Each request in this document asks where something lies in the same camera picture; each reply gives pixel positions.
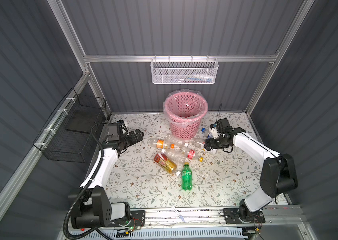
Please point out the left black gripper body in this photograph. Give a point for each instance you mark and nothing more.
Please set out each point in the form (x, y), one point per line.
(122, 140)

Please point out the clear ribbed bottle white cap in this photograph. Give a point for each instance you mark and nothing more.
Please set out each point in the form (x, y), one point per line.
(192, 143)

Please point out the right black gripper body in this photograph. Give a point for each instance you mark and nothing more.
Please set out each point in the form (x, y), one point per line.
(218, 143)

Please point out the clear syringe on rail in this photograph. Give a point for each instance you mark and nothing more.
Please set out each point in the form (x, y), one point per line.
(178, 213)

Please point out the white wire mesh basket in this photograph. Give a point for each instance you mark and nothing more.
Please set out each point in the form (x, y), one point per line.
(180, 71)

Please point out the clear crushed bottle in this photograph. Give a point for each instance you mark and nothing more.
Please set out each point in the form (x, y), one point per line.
(175, 156)

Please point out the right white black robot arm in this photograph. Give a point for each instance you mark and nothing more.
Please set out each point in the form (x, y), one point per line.
(278, 172)

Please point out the red label clear bottle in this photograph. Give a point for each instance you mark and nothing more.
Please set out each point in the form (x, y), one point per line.
(192, 154)

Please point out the yellow red tea bottle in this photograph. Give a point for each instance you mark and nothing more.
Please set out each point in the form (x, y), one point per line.
(164, 162)

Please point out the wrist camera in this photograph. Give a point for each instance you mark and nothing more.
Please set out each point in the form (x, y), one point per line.
(214, 132)
(123, 123)

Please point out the clear plastic bin liner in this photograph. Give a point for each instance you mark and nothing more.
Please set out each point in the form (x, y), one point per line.
(185, 106)

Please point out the green soda bottle yellow cap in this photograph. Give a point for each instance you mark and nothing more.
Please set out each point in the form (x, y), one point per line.
(186, 175)

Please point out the white tube in basket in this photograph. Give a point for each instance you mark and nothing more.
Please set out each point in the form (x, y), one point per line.
(204, 78)

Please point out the pink perforated plastic bin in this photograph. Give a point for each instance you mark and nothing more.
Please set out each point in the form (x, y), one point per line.
(185, 132)

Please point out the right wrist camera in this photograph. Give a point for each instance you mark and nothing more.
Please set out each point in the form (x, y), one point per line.
(214, 132)

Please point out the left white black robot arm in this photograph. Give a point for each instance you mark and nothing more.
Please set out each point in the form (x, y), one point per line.
(90, 205)

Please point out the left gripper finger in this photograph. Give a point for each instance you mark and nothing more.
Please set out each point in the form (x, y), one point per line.
(136, 135)
(132, 140)

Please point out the orange label clear bottle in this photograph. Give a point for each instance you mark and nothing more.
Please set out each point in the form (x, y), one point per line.
(164, 144)

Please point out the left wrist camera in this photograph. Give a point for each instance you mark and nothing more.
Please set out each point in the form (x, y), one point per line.
(123, 123)

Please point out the black wire mesh basket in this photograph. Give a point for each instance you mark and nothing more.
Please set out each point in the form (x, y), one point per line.
(66, 136)

